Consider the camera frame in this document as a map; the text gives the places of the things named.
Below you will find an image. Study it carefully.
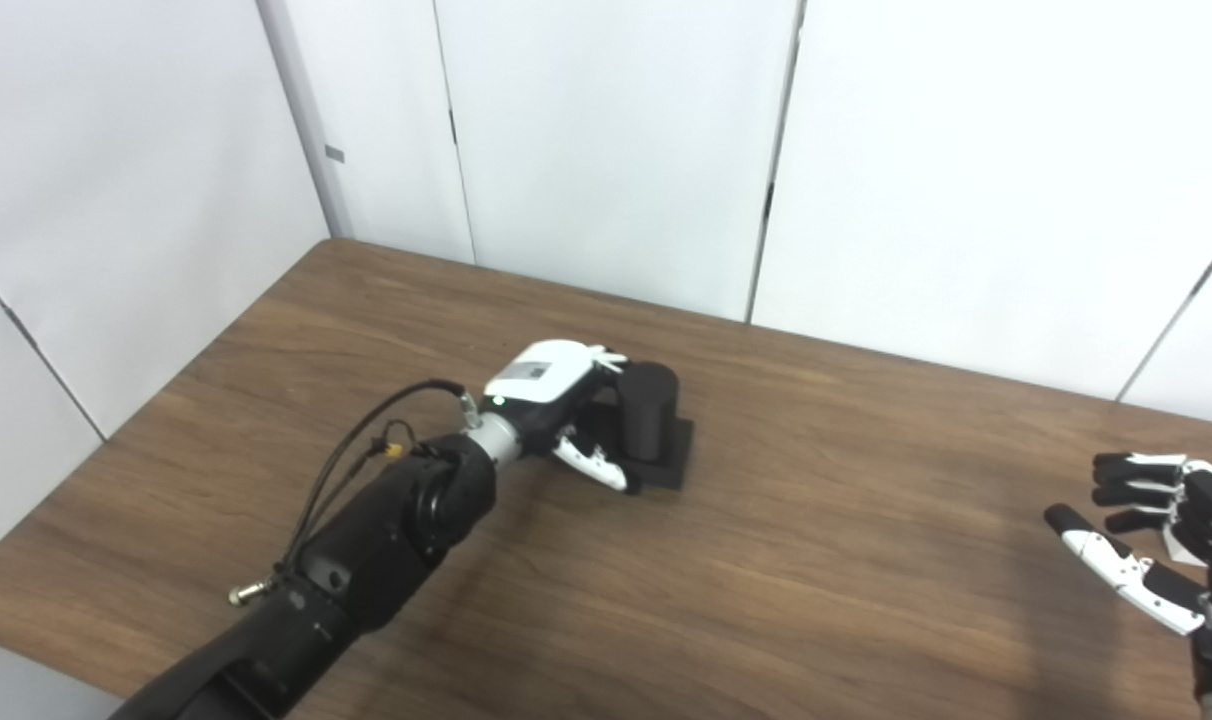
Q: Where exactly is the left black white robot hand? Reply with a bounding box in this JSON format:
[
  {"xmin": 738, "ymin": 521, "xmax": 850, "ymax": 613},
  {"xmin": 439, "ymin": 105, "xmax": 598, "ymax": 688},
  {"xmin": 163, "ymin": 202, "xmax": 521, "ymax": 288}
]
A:
[{"xmin": 481, "ymin": 340, "xmax": 637, "ymax": 494}]

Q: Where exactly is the black cylinder peg with base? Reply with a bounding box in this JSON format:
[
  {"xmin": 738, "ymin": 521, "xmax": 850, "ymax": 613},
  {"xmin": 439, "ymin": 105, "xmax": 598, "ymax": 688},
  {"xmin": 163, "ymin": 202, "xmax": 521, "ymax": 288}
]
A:
[{"xmin": 566, "ymin": 360, "xmax": 695, "ymax": 493}]

